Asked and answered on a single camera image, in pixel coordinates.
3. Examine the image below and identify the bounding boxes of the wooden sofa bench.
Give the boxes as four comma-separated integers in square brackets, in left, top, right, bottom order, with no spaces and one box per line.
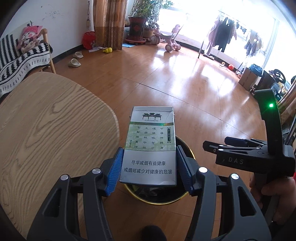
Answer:
[0,28,57,98]

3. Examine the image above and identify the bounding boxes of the beige slipper far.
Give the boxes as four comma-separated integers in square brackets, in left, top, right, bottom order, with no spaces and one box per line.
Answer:
[73,51,84,59]

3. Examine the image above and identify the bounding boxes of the cigarette pack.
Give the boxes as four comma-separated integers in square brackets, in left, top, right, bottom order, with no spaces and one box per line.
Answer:
[119,106,177,186]

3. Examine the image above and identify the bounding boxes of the black shoe toe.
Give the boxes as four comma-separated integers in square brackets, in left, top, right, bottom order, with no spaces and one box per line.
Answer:
[139,225,167,241]

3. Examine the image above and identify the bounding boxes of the brown curtain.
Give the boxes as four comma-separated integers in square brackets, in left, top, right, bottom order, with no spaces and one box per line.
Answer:
[93,0,127,50]

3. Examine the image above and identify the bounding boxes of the pink kids tricycle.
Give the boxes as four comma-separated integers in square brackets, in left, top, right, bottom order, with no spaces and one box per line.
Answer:
[150,24,182,52]

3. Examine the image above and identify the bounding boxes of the black toy car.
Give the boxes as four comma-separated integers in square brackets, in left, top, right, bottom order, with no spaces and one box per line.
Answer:
[269,69,291,101]

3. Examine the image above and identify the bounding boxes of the black white patterned blanket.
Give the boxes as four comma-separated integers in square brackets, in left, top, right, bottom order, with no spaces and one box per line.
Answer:
[1,34,52,96]

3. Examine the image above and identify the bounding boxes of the pink plush doll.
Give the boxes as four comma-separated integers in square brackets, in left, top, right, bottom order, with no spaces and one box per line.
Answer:
[17,25,43,54]

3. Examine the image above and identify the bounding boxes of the red bucket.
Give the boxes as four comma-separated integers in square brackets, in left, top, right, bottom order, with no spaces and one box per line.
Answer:
[82,31,95,50]

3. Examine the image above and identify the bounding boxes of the beige slipper near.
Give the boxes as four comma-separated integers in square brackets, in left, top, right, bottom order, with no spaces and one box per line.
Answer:
[68,58,81,68]

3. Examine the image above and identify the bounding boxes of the beige slipper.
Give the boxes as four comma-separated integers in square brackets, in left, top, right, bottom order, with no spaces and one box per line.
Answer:
[73,51,84,59]
[68,58,81,68]

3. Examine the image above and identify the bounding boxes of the clothes drying rack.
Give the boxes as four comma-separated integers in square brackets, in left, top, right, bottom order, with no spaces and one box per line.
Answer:
[201,11,279,69]

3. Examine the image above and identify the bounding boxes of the red ball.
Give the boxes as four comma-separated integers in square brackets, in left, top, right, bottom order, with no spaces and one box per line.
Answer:
[228,64,234,71]

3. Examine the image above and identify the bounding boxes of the cardboard box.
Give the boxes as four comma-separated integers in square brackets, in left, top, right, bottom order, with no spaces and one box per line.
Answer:
[239,68,258,91]

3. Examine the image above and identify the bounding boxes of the yellow toy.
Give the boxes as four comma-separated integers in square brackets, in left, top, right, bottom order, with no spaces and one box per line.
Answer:
[102,47,113,54]

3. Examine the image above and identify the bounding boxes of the potted plant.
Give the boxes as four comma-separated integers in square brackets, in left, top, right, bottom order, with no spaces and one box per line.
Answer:
[124,1,173,45]

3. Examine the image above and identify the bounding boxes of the black gold-rimmed trash bin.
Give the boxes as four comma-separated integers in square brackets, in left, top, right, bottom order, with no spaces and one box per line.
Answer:
[119,150,188,205]

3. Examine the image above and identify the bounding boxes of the right hand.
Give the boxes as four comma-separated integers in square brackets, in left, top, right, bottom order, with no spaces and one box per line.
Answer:
[249,172,296,224]

